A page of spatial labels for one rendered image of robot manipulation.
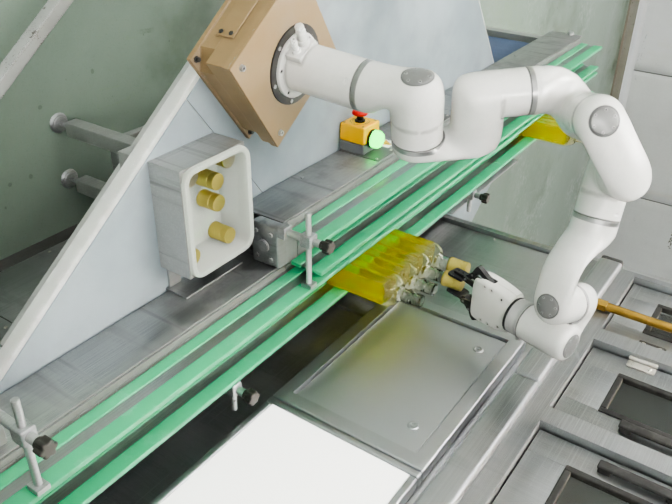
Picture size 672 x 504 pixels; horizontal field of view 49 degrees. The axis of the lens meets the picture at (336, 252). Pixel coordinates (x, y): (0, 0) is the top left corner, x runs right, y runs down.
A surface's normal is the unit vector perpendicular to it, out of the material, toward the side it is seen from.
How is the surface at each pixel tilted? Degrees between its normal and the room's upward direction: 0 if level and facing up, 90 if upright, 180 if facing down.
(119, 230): 0
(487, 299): 107
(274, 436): 90
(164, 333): 90
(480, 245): 90
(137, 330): 90
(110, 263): 0
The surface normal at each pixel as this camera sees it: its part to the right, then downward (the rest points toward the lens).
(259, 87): 0.83, 0.36
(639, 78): -0.58, 0.42
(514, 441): 0.01, -0.86
